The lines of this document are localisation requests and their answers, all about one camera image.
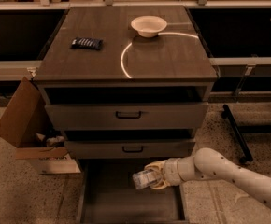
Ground top grey drawer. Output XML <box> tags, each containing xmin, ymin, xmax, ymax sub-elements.
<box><xmin>45</xmin><ymin>103</ymin><xmax>208</xmax><ymax>131</ymax></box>

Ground middle grey drawer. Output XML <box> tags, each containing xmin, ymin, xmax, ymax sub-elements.
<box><xmin>64</xmin><ymin>139</ymin><xmax>195</xmax><ymax>159</ymax></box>

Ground open bottom drawer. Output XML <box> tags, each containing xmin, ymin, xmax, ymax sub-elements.
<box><xmin>77</xmin><ymin>159</ymin><xmax>189</xmax><ymax>224</ymax></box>

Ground clear plastic water bottle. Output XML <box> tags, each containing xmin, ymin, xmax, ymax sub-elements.
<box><xmin>132</xmin><ymin>169</ymin><xmax>162</xmax><ymax>189</ymax></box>

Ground grey drawer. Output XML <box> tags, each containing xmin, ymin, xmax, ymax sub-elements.
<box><xmin>45</xmin><ymin>103</ymin><xmax>208</xmax><ymax>131</ymax></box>
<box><xmin>64</xmin><ymin>139</ymin><xmax>195</xmax><ymax>159</ymax></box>

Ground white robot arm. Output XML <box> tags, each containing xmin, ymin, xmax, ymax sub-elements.
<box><xmin>139</xmin><ymin>147</ymin><xmax>271</xmax><ymax>209</ymax></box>

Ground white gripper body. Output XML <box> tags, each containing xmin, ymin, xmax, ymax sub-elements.
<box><xmin>163</xmin><ymin>158</ymin><xmax>184</xmax><ymax>186</ymax></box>

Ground white bowl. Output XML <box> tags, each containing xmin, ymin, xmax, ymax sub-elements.
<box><xmin>131</xmin><ymin>16</ymin><xmax>167</xmax><ymax>38</ymax></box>

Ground open cardboard box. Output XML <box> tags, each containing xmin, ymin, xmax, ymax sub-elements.
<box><xmin>0</xmin><ymin>77</ymin><xmax>80</xmax><ymax>175</ymax></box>

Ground dark wooden drawer cabinet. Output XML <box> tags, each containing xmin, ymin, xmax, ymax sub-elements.
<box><xmin>32</xmin><ymin>5</ymin><xmax>220</xmax><ymax>173</ymax></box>

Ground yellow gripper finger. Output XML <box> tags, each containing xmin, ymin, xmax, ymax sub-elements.
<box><xmin>144</xmin><ymin>160</ymin><xmax>166</xmax><ymax>172</ymax></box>
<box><xmin>150</xmin><ymin>179</ymin><xmax>170</xmax><ymax>190</ymax></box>

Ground dark snack bar packet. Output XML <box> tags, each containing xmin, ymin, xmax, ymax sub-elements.
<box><xmin>71</xmin><ymin>37</ymin><xmax>103</xmax><ymax>50</ymax></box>

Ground black wheeled stand leg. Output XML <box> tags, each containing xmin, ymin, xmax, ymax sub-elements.
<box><xmin>221</xmin><ymin>105</ymin><xmax>253</xmax><ymax>164</ymax></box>

